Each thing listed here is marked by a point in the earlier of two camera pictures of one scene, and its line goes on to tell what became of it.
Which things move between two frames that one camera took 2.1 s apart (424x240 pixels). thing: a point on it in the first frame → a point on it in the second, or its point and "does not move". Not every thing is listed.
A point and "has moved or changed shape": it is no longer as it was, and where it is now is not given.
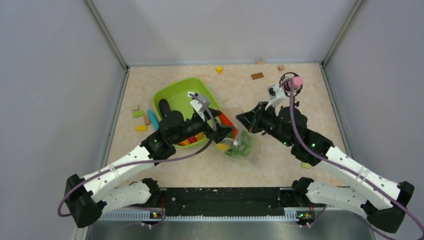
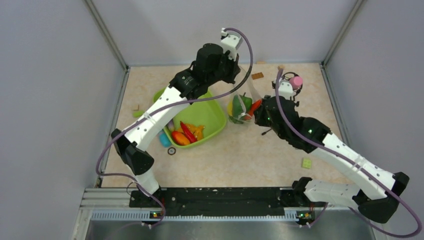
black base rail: x=226 y=201 does not move
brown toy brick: x=257 y=75 does not move
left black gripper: x=222 y=132 → x=234 y=68
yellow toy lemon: x=223 y=146 → x=229 y=108
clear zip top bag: x=241 y=144 → x=243 y=103
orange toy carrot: x=224 y=120 has moved or changed shape
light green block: x=305 y=165 does not move
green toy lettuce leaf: x=245 y=147 → x=237 y=121
